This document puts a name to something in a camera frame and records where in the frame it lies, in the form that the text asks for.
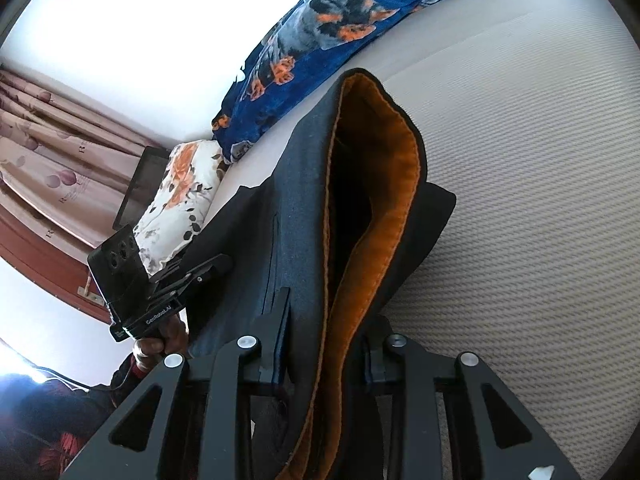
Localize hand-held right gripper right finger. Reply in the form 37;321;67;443
362;317;583;480

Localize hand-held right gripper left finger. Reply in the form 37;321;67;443
62;287;293;480

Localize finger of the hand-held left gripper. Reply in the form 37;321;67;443
149;254;233;302

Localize black pants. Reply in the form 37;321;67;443
185;67;457;480

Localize person's left forearm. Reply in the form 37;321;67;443
107;350;156;403

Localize person's left hand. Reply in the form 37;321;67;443
132;312;191;376

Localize black flat panel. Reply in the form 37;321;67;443
112;146;173;233

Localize white floral pillow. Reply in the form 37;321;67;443
131;140;228;273

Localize reddish wooden ledge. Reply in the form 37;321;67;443
0;205;113;326

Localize pink patterned curtain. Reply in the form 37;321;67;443
0;67;173;251

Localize person's dark clothing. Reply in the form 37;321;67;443
0;370;131;480

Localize blue dog print blanket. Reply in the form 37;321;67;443
211;0;506;165

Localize beige woven bed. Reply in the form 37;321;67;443
185;0;640;480

